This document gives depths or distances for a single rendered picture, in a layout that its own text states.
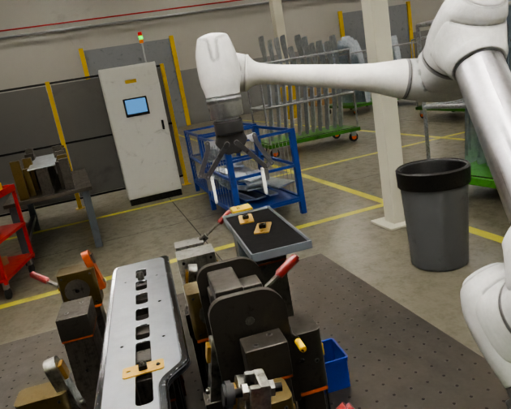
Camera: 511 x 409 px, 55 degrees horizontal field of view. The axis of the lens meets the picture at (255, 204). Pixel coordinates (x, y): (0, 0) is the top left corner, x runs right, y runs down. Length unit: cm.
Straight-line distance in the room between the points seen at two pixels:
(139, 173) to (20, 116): 200
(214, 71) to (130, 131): 627
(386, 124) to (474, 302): 357
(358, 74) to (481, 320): 64
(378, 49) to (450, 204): 160
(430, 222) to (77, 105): 604
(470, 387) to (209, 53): 104
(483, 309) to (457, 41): 55
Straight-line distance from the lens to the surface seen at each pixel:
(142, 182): 757
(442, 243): 366
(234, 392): 56
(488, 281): 108
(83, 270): 158
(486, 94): 110
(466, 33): 117
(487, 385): 142
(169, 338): 116
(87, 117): 827
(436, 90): 131
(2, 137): 838
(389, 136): 459
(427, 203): 355
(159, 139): 753
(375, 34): 452
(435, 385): 142
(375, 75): 130
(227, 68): 125
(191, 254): 132
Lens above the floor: 152
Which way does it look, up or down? 14 degrees down
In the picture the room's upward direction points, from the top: 10 degrees counter-clockwise
